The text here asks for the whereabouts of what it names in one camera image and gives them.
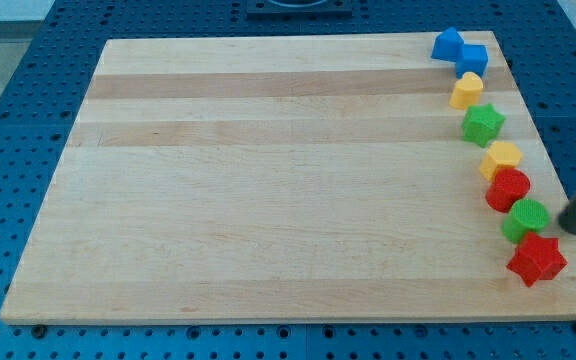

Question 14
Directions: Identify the yellow heart block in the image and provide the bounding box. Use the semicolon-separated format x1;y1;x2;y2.
449;72;484;110

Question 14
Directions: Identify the green cylinder block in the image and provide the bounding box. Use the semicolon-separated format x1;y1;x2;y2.
501;198;550;244

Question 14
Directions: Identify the blue triangle block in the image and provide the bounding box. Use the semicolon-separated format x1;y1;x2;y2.
431;27;465;62

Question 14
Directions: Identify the green star block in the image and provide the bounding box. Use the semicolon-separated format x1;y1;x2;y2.
461;103;506;148

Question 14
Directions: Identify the wooden board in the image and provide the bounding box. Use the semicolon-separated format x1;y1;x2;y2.
0;32;576;325

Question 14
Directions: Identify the red cylinder block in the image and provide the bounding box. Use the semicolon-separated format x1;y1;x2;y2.
485;168;531;213

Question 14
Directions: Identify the yellow hexagon block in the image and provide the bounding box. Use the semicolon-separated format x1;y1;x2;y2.
479;141;523;182

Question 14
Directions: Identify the blue cube block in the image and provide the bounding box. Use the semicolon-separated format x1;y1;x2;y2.
455;44;488;78

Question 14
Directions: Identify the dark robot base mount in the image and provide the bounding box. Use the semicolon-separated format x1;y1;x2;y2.
244;0;353;18

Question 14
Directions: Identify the red star block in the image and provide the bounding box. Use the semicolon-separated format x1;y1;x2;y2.
506;232;568;287

